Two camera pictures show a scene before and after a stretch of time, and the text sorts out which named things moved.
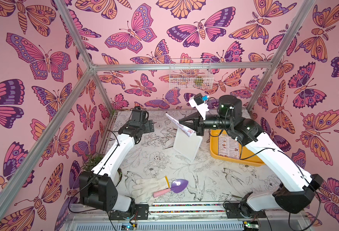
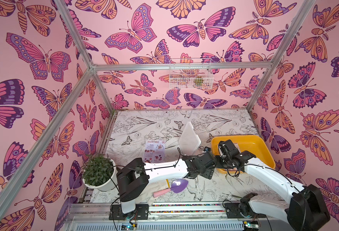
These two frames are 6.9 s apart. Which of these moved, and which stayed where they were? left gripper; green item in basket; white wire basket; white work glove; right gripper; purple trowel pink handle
Moved: right gripper; left gripper
Stayed: white work glove; green item in basket; white wire basket; purple trowel pink handle
